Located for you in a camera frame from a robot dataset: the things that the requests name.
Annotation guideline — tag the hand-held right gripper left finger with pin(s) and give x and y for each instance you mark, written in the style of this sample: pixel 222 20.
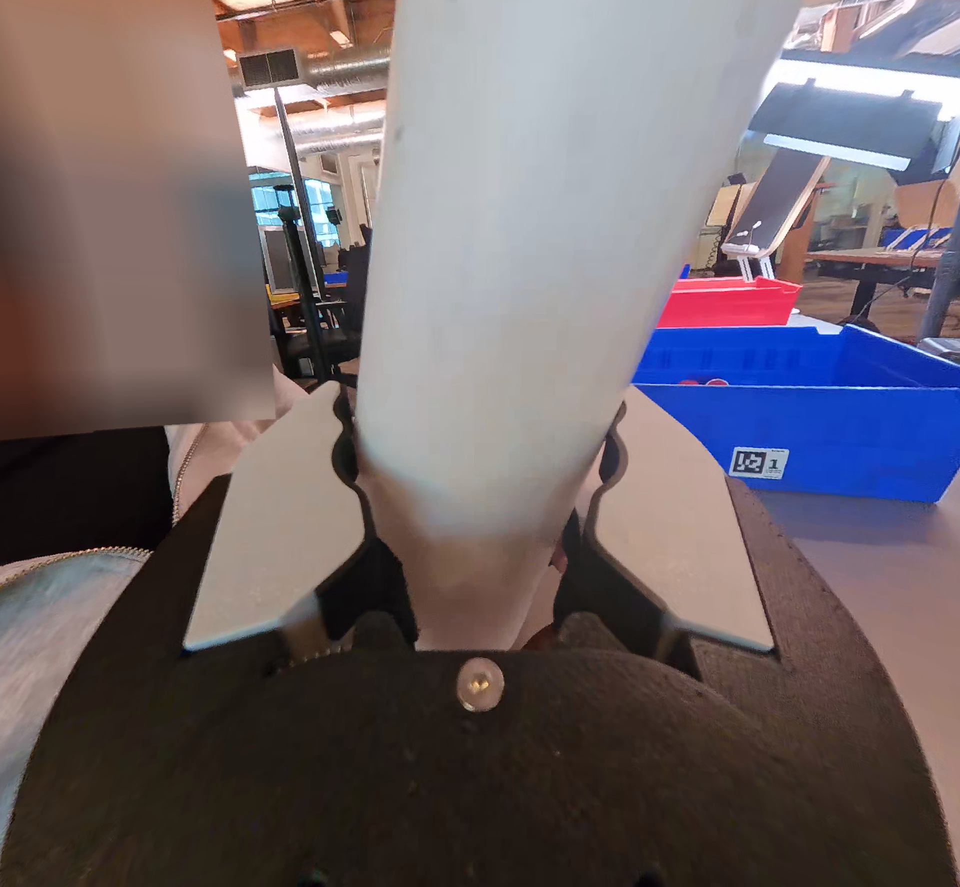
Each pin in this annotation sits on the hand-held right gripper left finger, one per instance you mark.
pixel 270 534

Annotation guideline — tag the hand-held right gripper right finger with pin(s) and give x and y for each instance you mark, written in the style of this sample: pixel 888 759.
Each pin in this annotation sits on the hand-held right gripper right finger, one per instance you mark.
pixel 675 534

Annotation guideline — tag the white bottle black cap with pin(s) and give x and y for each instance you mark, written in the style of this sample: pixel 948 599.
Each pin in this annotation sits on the white bottle black cap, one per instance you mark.
pixel 525 227

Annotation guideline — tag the blue bin white tag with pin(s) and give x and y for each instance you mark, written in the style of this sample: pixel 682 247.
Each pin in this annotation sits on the blue bin white tag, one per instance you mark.
pixel 825 422

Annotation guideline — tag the red plastic bin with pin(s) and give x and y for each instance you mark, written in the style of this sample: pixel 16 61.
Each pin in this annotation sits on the red plastic bin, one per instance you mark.
pixel 735 302

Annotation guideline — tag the black slanted pole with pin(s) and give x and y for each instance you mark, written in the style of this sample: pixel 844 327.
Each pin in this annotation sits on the black slanted pole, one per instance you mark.
pixel 300 227

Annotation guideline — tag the wooden office table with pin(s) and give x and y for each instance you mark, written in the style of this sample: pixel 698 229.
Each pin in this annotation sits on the wooden office table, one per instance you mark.
pixel 870 257

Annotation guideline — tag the black board wooden edge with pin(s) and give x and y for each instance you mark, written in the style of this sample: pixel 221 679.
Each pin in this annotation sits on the black board wooden edge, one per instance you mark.
pixel 780 204

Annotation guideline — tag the black light stand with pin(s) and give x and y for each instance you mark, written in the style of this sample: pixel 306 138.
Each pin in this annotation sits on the black light stand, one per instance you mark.
pixel 941 279

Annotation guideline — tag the LED light panel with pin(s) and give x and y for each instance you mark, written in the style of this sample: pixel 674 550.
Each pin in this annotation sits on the LED light panel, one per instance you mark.
pixel 847 122

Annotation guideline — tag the grey air vent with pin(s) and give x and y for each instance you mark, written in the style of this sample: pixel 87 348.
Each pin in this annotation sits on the grey air vent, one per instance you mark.
pixel 270 68

